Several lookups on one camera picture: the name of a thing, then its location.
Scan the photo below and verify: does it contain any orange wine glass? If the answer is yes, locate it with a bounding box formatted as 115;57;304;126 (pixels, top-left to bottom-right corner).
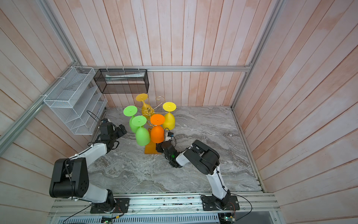
150;114;165;143

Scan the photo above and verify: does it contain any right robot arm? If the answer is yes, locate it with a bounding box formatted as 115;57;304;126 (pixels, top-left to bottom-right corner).
156;140;231;209

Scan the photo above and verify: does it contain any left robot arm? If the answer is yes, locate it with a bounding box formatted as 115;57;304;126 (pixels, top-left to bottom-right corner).
49;119;127;213

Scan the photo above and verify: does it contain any rear green wine glass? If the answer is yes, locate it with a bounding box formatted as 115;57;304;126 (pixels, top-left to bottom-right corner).
123;105;139;133

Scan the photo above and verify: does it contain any green wine glass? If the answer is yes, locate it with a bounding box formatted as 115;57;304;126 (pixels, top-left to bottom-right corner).
131;115;151;146
123;105;139;133

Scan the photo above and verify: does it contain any front green wine glass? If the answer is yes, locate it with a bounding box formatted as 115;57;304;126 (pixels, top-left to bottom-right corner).
131;115;151;146

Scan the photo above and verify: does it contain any amber yellow wine glass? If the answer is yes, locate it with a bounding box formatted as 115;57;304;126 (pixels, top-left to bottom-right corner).
136;93;154;120

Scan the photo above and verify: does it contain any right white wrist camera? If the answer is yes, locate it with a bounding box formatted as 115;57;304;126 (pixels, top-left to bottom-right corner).
165;131;174;142

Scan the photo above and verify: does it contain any white mesh wall shelf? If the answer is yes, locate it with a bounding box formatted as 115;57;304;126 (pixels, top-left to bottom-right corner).
44;67;107;135

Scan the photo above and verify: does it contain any black mesh wall basket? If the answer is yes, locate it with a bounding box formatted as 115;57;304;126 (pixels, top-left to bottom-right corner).
94;68;150;94

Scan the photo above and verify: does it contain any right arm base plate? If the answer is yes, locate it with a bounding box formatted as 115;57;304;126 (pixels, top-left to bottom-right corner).
200;195;240;211

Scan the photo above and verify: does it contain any aluminium frame rail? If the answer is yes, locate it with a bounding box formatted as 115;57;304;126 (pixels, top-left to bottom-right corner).
80;65;251;72

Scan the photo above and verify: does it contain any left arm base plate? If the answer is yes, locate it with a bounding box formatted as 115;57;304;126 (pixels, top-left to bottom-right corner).
90;197;130;214

